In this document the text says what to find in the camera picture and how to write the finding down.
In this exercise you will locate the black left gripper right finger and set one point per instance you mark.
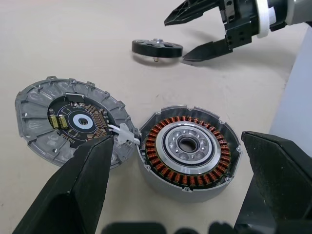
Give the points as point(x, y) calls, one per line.
point(280, 185)

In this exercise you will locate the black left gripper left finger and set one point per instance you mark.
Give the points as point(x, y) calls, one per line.
point(73, 195)

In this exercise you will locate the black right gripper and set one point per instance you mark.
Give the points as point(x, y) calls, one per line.
point(241, 22)

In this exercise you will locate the black spoked rotor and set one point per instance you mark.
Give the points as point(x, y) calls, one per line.
point(156, 50)

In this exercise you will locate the silver motor housing copper windings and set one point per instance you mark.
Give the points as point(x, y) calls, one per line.
point(195, 180)

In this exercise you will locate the silver motor lid circuit board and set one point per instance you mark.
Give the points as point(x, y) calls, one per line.
point(36, 109)

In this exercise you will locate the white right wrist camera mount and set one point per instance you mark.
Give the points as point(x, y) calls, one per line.
point(264, 24)

